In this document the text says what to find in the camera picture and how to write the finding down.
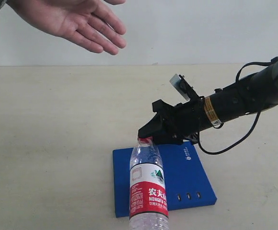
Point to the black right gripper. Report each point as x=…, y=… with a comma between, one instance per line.
x=174, y=124

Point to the blue ring binder notebook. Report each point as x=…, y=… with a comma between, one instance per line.
x=187, y=183

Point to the clear water bottle red label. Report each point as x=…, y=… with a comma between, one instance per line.
x=147, y=190

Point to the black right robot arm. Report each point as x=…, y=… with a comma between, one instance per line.
x=248, y=95

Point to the person's open bare hand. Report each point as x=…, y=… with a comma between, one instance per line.
x=89, y=24

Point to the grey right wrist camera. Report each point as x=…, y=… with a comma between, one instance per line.
x=185, y=90

